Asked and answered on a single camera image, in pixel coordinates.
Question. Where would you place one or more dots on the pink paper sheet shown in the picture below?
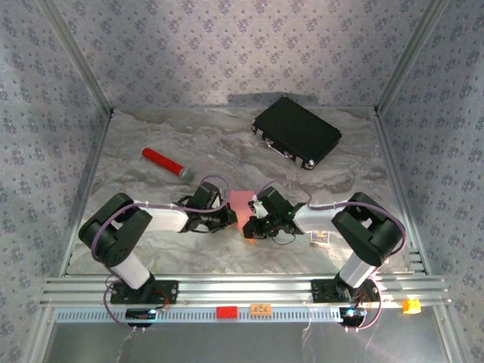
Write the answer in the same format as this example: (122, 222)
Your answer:
(240, 206)

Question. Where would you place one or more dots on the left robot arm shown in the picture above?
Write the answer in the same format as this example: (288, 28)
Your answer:
(117, 242)

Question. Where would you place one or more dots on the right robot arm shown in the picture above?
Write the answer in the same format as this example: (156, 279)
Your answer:
(367, 234)

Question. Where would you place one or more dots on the playing card box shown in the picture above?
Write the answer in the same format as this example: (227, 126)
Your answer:
(319, 239)

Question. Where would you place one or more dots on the red cylinder marker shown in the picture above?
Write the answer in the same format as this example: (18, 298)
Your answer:
(162, 160)

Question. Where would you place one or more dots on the black hard case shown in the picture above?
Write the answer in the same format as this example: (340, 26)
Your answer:
(298, 130)

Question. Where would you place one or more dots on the orange label tag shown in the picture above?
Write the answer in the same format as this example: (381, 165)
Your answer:
(261, 309)

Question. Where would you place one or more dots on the orange yellow block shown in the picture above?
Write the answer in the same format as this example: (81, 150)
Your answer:
(411, 306)

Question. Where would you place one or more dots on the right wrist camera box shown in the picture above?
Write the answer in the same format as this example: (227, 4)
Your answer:
(257, 206)

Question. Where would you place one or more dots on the aluminium mounting rail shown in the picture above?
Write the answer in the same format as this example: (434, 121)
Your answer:
(246, 289)

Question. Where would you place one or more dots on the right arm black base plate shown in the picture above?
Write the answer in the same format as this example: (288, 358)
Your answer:
(321, 291)

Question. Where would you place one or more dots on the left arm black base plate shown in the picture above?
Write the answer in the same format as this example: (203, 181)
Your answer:
(170, 291)

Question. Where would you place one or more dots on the aluminium side rail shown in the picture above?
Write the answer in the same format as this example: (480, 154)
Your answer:
(396, 170)
(87, 189)

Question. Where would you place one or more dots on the aluminium frame post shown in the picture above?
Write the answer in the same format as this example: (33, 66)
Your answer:
(78, 56)
(408, 56)

